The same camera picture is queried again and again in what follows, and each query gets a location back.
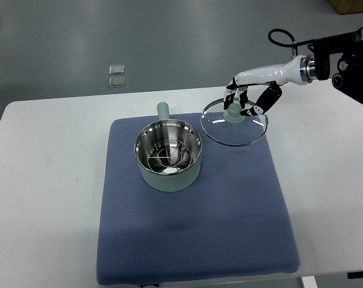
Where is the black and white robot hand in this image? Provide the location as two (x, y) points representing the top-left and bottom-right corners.
(223, 55), (316, 116)

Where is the glass lid green knob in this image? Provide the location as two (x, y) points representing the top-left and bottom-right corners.
(200, 98), (269, 147)

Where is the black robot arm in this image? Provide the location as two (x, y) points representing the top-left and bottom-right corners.
(268, 27), (363, 105)

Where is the green pot steel interior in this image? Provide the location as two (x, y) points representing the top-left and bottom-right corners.
(134, 102), (202, 192)

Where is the brown cardboard box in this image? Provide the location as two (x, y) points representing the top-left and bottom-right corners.
(328, 0), (363, 15)

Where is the blue quilted mat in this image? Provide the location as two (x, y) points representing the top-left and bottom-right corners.
(97, 116), (300, 285)

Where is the upper metal floor plate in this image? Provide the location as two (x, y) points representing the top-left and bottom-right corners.
(109, 64), (125, 75)

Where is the white table leg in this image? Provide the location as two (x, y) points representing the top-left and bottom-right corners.
(301, 276), (318, 288)

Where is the wire steaming rack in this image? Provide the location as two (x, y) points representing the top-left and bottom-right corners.
(146, 140), (193, 174)

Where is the black table bracket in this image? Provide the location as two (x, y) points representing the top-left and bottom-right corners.
(347, 271), (363, 280)

